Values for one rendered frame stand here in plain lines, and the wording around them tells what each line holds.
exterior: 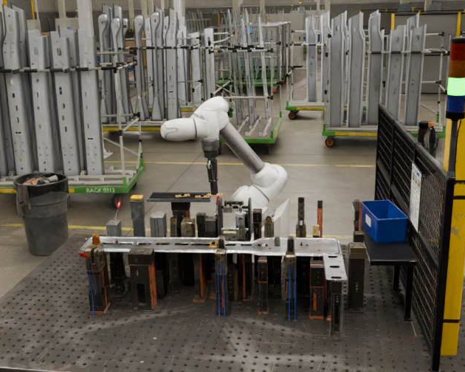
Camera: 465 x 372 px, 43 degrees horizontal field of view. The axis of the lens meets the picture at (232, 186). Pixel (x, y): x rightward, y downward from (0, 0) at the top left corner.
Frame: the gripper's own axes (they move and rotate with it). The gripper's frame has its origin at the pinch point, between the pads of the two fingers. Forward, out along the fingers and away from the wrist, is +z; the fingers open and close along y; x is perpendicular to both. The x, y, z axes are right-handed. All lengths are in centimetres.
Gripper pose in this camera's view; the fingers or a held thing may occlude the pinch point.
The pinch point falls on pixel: (214, 187)
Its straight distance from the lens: 310.4
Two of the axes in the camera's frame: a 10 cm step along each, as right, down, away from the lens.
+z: 0.7, 9.6, 2.5
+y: -2.4, 2.7, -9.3
